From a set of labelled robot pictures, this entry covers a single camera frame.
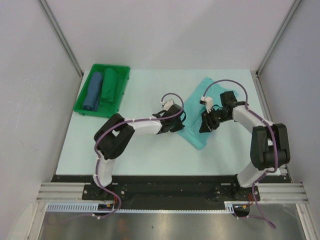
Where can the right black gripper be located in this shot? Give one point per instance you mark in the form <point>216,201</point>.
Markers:
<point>207,124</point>

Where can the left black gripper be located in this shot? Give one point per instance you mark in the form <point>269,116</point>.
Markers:
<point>179,126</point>

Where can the teal t shirt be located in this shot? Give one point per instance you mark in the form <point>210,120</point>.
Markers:
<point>194,109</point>

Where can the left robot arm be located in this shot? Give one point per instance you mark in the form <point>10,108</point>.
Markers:
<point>114,136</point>

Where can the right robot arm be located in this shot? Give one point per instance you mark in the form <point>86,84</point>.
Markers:
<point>269,147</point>

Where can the rolled dark green t shirt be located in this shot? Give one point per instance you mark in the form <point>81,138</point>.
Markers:
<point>108,88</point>

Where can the rolled blue t shirt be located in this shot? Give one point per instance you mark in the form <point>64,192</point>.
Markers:
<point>91,100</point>

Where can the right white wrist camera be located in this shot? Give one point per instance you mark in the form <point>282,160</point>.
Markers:
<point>207,102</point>

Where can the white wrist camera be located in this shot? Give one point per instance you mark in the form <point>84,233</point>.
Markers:
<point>207,102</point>
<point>166,105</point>

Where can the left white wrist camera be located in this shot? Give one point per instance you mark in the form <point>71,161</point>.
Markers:
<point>166,105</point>

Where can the right aluminium frame post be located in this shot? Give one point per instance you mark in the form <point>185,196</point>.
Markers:
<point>293,9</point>

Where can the aluminium frame post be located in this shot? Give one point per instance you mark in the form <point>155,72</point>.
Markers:
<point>48,13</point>
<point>293,9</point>

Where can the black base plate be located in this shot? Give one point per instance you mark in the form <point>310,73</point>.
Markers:
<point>216,188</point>

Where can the aluminium front rail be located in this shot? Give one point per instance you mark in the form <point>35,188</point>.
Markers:
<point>270,193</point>

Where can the white slotted cable duct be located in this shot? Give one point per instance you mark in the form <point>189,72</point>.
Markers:
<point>102,208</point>

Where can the left aluminium frame post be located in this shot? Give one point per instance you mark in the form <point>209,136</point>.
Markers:
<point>48,13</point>

